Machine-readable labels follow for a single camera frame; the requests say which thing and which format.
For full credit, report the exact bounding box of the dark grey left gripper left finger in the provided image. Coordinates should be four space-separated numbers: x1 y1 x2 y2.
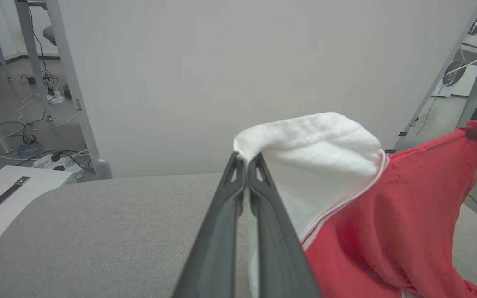
172 151 247 298

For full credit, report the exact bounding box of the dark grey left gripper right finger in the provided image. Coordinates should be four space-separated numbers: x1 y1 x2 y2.
248 153 322 298

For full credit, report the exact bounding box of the red and white garment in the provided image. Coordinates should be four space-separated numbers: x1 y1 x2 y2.
233 112 477 298

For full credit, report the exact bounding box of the grey fabric sofa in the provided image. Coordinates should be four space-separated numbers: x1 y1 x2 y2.
0 172 477 298

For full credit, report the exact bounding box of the white power strip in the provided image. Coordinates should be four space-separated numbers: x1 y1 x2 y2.
33 154 91 173
37 90 66 105

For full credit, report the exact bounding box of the white partition panel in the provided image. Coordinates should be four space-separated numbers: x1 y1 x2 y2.
56 0 477 179

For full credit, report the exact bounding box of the white box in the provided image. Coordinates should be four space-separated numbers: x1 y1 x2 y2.
0 165 77 270

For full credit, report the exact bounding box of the white desk cable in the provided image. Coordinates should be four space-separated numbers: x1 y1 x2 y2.
445 34 477 79

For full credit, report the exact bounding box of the black floor cable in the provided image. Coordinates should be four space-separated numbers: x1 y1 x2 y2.
0 124 96 176

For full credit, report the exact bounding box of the blue coiled cable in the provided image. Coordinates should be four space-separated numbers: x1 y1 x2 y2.
16 142 45 159

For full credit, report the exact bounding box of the grey partition post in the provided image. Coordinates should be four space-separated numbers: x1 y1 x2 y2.
45 0 113 180

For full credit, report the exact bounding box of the white floor cable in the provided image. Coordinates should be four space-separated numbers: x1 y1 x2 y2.
0 94 78 163

